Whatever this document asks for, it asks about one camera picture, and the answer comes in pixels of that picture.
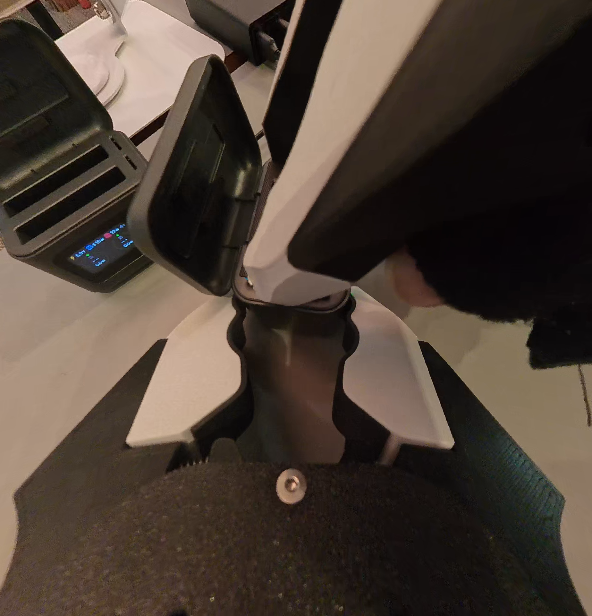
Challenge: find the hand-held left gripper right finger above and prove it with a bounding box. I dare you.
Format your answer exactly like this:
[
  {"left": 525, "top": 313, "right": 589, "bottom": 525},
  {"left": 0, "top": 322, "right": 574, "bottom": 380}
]
[{"left": 332, "top": 291, "right": 456, "bottom": 465}]

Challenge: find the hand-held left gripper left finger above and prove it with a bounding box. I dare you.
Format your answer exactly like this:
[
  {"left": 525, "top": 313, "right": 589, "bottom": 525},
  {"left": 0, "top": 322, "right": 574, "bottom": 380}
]
[{"left": 125, "top": 305, "right": 255, "bottom": 449}]

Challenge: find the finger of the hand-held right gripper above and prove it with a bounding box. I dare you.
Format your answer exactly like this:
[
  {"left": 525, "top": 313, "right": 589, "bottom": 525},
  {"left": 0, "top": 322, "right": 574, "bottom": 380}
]
[
  {"left": 263, "top": 0, "right": 346, "bottom": 167},
  {"left": 242, "top": 0, "right": 445, "bottom": 308}
]

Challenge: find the black battery blue rim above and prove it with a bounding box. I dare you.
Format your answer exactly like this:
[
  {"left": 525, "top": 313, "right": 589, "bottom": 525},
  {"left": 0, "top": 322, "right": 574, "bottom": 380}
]
[{"left": 254, "top": 164, "right": 278, "bottom": 232}]

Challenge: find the black battery charging case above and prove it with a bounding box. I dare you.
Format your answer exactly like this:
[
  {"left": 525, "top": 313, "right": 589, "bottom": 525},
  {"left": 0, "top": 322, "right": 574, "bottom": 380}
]
[
  {"left": 128, "top": 54, "right": 354, "bottom": 316},
  {"left": 0, "top": 19, "right": 155, "bottom": 294}
]

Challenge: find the person's right hand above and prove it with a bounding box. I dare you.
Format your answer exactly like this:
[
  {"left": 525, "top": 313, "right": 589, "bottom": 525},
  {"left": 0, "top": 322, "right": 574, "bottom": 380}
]
[{"left": 391, "top": 252, "right": 446, "bottom": 309}]

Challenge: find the black charging hub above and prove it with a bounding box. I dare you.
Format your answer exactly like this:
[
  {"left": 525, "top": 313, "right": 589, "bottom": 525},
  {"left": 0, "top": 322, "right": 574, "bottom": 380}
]
[{"left": 185, "top": 0, "right": 297, "bottom": 68}]

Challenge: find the black charging cable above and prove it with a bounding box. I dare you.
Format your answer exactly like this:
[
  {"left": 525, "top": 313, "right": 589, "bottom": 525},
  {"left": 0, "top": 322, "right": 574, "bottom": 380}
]
[{"left": 258, "top": 29, "right": 282, "bottom": 61}]

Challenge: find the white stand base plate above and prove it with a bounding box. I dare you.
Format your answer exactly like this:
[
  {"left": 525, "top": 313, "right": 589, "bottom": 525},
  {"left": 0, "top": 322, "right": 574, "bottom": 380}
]
[{"left": 55, "top": 0, "right": 227, "bottom": 135}]

